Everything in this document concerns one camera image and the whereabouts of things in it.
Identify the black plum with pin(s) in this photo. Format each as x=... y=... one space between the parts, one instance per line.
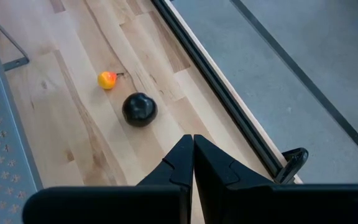
x=139 y=109

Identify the black frame clamp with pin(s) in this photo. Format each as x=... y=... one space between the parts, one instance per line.
x=294 y=161

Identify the small yellow red pear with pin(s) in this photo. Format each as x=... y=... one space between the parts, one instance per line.
x=107 y=81

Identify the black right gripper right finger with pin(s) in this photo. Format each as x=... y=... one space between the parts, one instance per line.
x=244 y=202

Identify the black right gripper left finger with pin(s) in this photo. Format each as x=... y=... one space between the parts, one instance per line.
x=166 y=202

